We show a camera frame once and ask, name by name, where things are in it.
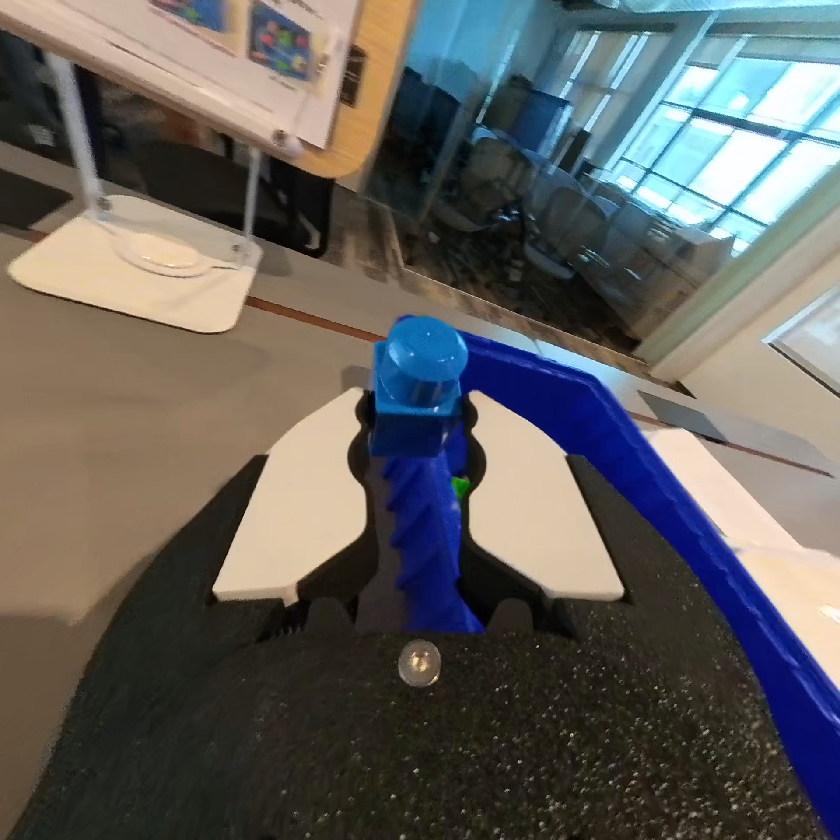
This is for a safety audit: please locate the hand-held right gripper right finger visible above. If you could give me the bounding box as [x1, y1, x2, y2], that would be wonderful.
[458, 392, 626, 626]

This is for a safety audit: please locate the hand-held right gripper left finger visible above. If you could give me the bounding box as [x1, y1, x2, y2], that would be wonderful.
[212, 387, 382, 622]

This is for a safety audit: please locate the blue plastic bin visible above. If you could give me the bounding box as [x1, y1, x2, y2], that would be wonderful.
[384, 330, 840, 837]

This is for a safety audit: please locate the blue mega block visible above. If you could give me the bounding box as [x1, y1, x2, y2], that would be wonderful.
[369, 315, 470, 458]

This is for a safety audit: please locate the white flat sheet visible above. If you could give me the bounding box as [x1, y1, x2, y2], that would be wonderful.
[640, 427, 840, 664]

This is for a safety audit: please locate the clear acrylic sign stand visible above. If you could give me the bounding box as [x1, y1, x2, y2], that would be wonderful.
[0, 0, 365, 334]

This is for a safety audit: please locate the group of pale office chairs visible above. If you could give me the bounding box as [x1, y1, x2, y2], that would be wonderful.
[433, 128, 657, 283]

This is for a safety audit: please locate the white framed board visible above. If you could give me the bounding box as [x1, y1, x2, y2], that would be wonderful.
[764, 289, 840, 395]

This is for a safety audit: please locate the black desk mat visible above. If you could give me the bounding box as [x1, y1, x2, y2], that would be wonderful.
[0, 167, 73, 231]

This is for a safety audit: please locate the large paned window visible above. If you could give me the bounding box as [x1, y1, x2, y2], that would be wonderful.
[617, 33, 840, 257]

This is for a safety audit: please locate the wooden rounded panel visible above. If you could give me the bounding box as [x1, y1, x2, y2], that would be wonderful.
[298, 0, 421, 179]

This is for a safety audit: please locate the printed instruction sheet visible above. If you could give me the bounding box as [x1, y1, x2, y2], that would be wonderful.
[52, 0, 363, 151]

